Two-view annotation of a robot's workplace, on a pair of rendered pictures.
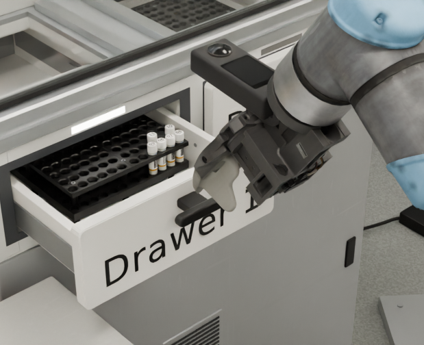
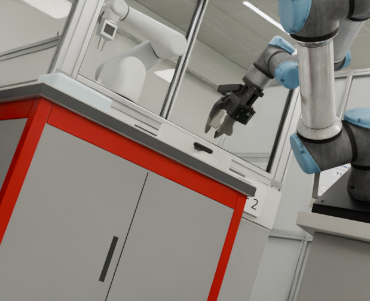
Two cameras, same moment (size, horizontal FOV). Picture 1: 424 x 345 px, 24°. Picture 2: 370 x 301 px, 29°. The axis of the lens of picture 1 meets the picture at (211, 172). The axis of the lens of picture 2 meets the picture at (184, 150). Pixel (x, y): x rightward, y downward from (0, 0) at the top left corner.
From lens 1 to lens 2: 168 cm
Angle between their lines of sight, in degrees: 47
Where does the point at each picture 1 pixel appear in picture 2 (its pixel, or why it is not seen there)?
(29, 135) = (149, 122)
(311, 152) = (251, 93)
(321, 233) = (229, 287)
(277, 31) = (237, 165)
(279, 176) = (239, 101)
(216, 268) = not seen: hidden behind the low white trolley
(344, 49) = (269, 49)
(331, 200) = (237, 272)
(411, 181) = (280, 68)
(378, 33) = (279, 42)
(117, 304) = not seen: hidden behind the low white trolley
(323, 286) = not seen: outside the picture
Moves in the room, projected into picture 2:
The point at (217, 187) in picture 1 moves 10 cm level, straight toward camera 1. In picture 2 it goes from (214, 121) to (214, 111)
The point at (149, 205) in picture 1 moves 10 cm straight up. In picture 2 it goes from (186, 137) to (195, 107)
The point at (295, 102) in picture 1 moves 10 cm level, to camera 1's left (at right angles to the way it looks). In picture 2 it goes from (251, 73) to (218, 64)
